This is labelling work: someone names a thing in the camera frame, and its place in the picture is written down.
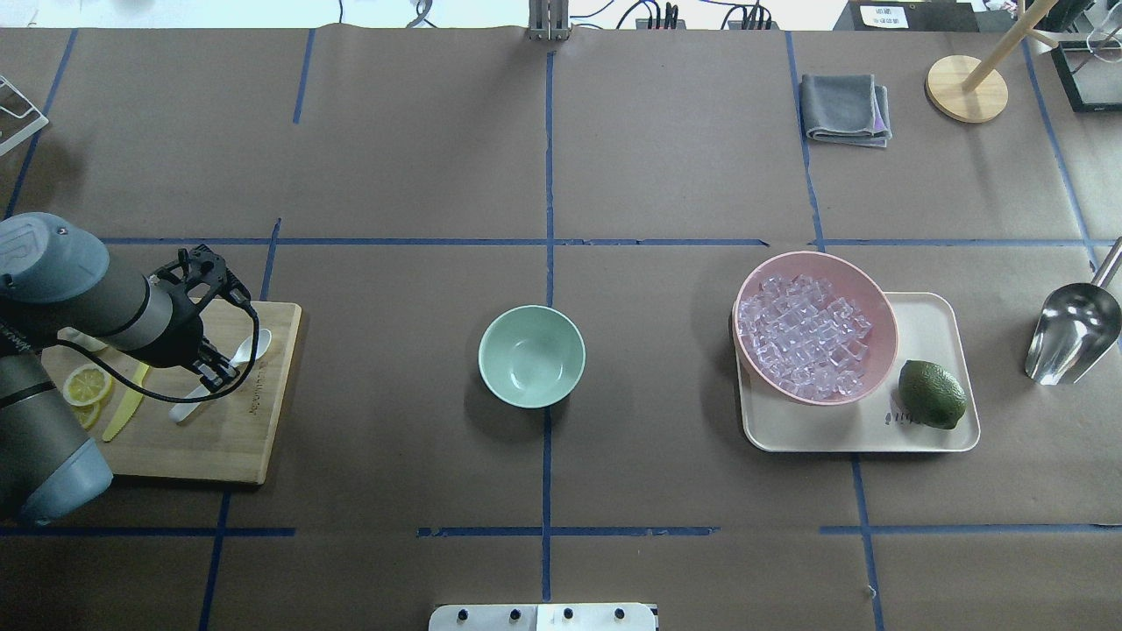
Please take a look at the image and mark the pink bowl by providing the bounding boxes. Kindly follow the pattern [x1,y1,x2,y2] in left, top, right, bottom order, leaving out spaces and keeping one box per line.
[732,252,898,406]

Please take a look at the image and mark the lemon slice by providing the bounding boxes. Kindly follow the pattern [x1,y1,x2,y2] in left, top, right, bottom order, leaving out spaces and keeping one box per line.
[71,401,102,431]
[59,363,114,408]

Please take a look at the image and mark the wooden cutting board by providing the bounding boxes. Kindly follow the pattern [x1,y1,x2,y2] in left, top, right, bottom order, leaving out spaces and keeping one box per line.
[42,299,303,485]

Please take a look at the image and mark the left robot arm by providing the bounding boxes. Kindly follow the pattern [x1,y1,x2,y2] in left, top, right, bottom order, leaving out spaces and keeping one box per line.
[1,212,257,527]

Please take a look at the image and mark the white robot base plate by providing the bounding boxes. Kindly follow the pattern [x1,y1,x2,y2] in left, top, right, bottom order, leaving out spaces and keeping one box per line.
[427,602,660,630]

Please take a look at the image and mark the metal ice scoop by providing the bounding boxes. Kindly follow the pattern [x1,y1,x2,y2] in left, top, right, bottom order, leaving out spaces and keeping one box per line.
[1023,239,1121,385]

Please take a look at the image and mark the beige plastic tray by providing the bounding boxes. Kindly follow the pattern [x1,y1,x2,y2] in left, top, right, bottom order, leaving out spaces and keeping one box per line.
[737,292,981,454]

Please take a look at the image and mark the white wire cup rack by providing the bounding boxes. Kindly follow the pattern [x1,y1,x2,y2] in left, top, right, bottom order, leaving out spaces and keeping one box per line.
[0,76,49,156]

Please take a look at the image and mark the white plastic spoon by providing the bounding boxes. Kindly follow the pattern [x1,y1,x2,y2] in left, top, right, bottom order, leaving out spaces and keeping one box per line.
[168,329,272,424]

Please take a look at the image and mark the mint green bowl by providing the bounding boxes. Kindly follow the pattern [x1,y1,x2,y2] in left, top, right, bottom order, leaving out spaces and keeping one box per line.
[478,305,586,410]

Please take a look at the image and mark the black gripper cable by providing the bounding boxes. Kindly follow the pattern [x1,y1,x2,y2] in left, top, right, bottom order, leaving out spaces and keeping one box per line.
[83,280,263,406]

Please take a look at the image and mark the black framed tray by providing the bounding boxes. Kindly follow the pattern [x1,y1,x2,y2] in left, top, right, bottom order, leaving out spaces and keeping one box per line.
[1049,42,1121,113]

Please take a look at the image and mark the wooden paper towel stand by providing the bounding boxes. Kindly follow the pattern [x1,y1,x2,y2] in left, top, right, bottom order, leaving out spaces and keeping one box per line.
[923,1,1059,124]

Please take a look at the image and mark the clear ice cubes pile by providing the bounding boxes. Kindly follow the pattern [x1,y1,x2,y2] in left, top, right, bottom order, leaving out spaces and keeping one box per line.
[735,274,873,402]

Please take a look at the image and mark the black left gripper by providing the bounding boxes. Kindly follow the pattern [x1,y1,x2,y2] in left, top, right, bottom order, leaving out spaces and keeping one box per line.
[131,245,252,393]

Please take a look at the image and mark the yellow plastic knife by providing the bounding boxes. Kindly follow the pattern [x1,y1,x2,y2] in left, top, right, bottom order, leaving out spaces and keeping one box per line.
[102,363,151,443]

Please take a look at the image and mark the aluminium frame post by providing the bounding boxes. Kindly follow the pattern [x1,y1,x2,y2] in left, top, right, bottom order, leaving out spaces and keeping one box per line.
[528,0,572,42]

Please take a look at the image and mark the grey folded cloth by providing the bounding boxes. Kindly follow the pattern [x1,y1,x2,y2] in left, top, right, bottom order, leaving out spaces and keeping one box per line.
[799,74,892,148]

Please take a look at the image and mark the green lime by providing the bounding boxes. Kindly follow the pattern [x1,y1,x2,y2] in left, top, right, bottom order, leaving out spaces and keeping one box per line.
[898,359,969,430]

